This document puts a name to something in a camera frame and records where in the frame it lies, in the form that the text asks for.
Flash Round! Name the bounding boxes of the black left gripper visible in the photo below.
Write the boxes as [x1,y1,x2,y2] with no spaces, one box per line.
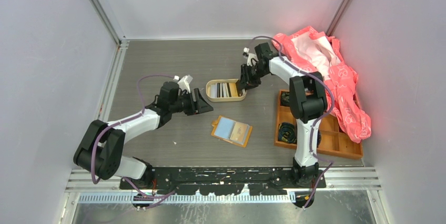
[169,88,212,116]

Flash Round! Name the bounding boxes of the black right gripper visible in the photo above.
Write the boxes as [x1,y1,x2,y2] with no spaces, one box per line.
[238,63,269,91]

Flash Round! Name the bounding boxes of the gold credit card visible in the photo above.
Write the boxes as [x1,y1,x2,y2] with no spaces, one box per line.
[229,122,249,145]

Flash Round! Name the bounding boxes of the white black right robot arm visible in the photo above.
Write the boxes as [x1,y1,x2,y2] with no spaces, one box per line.
[236,43,328,188]

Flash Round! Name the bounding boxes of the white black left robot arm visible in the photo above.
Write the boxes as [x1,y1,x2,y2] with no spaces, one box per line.
[73,82,213,189]

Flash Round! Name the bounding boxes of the beige oval card tray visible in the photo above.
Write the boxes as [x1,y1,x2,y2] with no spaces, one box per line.
[206,79,247,103]

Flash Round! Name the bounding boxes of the stack of cards in tray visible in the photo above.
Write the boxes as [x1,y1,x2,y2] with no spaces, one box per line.
[208,82,240,99]

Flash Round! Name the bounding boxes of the dark rolled tie rear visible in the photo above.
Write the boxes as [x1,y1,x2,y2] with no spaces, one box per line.
[280,91,290,107]

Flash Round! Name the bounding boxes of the dark rolled tie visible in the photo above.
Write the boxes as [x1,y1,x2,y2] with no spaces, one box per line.
[277,122,297,144]
[280,91,290,107]

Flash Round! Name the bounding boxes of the dark rolled tie front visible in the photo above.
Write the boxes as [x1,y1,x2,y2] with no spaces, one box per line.
[277,122,297,144]

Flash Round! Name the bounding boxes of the pink white garment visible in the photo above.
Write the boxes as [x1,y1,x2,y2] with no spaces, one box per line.
[273,26,371,143]

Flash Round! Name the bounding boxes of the wooden compartment organizer box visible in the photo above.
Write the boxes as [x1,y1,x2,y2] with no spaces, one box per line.
[274,89,363,160]

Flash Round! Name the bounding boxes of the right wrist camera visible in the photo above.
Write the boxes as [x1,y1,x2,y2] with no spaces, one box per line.
[242,47,258,67]

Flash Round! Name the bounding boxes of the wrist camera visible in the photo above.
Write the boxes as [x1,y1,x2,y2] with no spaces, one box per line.
[242,47,258,67]
[173,75,193,93]

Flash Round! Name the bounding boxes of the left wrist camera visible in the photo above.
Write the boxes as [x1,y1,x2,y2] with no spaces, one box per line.
[173,75,193,93]

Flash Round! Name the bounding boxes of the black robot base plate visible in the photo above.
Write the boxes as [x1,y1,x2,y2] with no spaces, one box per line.
[119,167,326,196]

